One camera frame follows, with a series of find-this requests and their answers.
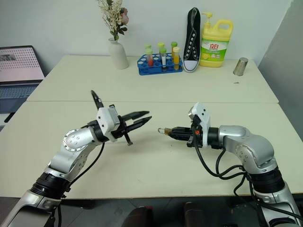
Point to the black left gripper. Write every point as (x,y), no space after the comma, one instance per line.
(123,131)

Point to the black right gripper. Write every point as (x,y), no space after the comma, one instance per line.
(194,138)

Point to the brass padlock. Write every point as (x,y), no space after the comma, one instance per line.
(167,131)

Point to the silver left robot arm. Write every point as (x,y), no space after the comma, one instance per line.
(73,142)

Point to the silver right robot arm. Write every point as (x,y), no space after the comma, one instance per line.
(251,144)

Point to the blue test tube rack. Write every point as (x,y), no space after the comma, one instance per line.
(156,70)

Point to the green-capped tube, red liquid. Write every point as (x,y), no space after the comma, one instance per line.
(149,56)

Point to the green-capped tube, white label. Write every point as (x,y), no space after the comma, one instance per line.
(163,59)

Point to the white ceramic vase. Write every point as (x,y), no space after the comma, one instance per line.
(118,55)

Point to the yellow-capped tube, orange liquid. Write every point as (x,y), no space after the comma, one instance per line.
(176,59)

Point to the green-capped empty test tube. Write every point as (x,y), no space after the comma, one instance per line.
(148,45)
(161,45)

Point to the green-capped tube, orange liquid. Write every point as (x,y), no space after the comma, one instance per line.
(174,45)

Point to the dark rounded shape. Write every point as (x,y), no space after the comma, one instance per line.
(195,216)
(138,217)

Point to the black canvas sneaker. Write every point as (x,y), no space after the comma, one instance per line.
(191,47)

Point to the yellow dish soap bottle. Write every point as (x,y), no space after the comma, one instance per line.
(213,52)

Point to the stainless steel cup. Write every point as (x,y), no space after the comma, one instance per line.
(240,67)

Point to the dried flower bouquet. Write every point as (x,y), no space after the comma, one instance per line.
(112,16)

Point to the open grey laptop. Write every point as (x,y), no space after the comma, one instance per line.
(16,66)

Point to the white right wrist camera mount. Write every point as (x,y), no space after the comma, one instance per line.
(204,118)

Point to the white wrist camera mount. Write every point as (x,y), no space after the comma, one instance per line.
(204,118)
(106,120)

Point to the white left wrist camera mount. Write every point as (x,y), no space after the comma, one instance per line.
(106,120)

